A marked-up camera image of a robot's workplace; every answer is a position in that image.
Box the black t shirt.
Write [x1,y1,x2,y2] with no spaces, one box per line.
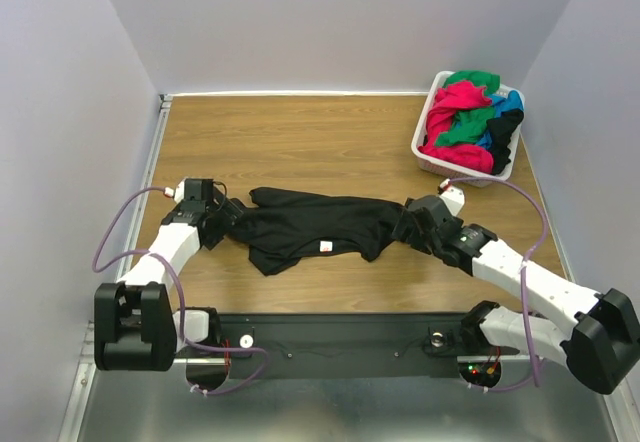
[487,109,524,175]
[229,187,403,276]

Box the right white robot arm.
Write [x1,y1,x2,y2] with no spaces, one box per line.
[394,188,639,395]

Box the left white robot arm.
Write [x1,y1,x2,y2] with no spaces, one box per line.
[94,178,242,371]

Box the green t shirt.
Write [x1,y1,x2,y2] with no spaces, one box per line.
[435,70,501,150]

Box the black t shirt in basket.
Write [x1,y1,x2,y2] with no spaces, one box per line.
[487,109,524,175]

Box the pink t shirt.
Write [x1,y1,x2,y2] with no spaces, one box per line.
[420,88,493,174]

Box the blue t shirt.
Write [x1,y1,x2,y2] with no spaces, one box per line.
[476,90,524,152]

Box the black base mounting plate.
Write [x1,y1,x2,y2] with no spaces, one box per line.
[178,312,511,395]

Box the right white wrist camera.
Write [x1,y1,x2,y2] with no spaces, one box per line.
[438,179,465,216]

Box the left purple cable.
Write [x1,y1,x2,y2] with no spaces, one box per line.
[92,185,271,397]

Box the purple cable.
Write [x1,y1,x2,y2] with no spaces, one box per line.
[92,185,271,397]
[449,176,549,394]

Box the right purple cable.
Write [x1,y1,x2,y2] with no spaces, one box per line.
[449,176,549,394]

